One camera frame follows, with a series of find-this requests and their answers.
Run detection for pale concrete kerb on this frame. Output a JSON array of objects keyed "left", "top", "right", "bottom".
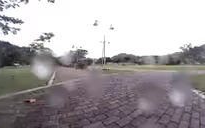
[
  {"left": 0, "top": 70, "right": 79, "bottom": 102},
  {"left": 191, "top": 88, "right": 205, "bottom": 102}
]

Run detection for distant tree line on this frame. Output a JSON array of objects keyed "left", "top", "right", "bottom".
[{"left": 0, "top": 32, "right": 205, "bottom": 69}]

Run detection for overhanging tree branches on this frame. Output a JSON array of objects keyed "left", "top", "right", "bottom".
[{"left": 0, "top": 0, "right": 56, "bottom": 36}]

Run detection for reddish brick path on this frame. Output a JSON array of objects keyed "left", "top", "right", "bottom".
[{"left": 0, "top": 65, "right": 205, "bottom": 128}]

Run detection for twin-headed street lamp pole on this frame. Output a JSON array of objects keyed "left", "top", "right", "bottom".
[{"left": 92, "top": 19, "right": 115, "bottom": 71}]

